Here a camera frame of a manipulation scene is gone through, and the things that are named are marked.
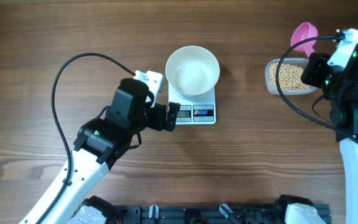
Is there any left black camera cable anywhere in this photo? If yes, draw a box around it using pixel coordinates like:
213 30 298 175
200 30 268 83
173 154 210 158
34 52 137 224

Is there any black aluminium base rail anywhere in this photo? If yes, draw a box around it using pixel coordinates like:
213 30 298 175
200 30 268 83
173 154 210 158
73 194 332 224

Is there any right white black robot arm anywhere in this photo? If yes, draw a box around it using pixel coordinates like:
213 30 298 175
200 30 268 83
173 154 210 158
301 44 358 223

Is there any pile of soybeans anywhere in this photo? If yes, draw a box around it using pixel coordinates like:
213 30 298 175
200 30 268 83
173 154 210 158
268 63 310 90

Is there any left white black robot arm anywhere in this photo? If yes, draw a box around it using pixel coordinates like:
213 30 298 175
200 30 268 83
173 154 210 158
22 78 180 223

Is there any white digital kitchen scale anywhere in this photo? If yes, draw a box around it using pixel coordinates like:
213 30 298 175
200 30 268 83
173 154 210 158
168 85 216 125

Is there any white round bowl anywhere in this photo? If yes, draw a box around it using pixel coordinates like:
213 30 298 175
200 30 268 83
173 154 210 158
165 45 221 98

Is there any right black camera cable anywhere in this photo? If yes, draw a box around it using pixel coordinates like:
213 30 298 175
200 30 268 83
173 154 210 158
274 34 358 178

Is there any black camera cable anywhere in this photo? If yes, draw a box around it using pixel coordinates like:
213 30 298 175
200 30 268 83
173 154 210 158
274 34 358 178
34 52 137 224

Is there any pink plastic measuring scoop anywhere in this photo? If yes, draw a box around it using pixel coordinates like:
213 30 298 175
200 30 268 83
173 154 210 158
290 22 318 58

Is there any clear plastic container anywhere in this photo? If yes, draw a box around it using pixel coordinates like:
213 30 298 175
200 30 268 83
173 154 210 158
265 58 317 95

